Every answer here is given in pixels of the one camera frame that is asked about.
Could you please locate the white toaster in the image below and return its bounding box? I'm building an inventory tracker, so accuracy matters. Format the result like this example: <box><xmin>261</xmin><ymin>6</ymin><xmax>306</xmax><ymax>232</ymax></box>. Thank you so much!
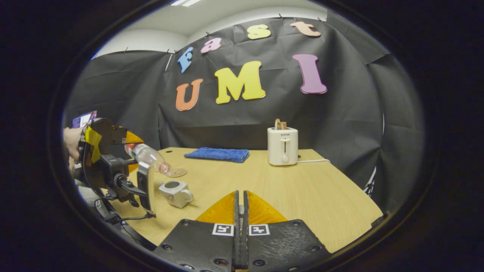
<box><xmin>267</xmin><ymin>127</ymin><xmax>299</xmax><ymax>166</ymax></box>

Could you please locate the black backdrop cloth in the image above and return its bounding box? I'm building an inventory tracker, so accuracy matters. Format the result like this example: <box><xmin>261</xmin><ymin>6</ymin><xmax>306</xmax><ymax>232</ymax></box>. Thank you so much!
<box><xmin>64</xmin><ymin>17</ymin><xmax>424</xmax><ymax>216</ymax></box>

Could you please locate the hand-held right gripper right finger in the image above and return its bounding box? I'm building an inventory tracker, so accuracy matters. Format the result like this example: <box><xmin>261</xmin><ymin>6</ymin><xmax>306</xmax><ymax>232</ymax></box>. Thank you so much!
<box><xmin>243</xmin><ymin>190</ymin><xmax>334</xmax><ymax>272</ymax></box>

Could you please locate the blue folded towel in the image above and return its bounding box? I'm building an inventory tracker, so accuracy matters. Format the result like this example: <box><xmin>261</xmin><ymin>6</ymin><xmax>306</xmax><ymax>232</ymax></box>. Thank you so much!
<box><xmin>184</xmin><ymin>147</ymin><xmax>250</xmax><ymax>164</ymax></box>

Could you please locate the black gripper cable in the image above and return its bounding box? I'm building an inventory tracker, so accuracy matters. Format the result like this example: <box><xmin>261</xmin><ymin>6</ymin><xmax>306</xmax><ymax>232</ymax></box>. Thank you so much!
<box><xmin>95</xmin><ymin>198</ymin><xmax>156</xmax><ymax>228</ymax></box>

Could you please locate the computer monitor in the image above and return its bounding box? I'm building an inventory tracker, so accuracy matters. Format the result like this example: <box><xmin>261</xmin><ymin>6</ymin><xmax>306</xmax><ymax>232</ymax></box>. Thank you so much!
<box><xmin>71</xmin><ymin>110</ymin><xmax>98</xmax><ymax>129</ymax></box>

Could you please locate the clear plastic water bottle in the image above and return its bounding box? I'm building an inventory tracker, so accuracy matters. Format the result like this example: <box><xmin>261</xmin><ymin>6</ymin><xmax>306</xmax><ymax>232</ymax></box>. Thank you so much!
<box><xmin>124</xmin><ymin>143</ymin><xmax>171</xmax><ymax>176</ymax></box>

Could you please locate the white ceramic teacup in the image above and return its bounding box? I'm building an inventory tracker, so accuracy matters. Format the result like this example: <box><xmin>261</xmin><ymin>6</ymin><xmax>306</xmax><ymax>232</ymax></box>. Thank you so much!
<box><xmin>158</xmin><ymin>180</ymin><xmax>194</xmax><ymax>209</ymax></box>

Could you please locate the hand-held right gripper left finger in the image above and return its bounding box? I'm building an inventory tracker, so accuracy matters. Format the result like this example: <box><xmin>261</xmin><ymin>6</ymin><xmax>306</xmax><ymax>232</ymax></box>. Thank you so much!
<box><xmin>153</xmin><ymin>190</ymin><xmax>241</xmax><ymax>272</ymax></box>

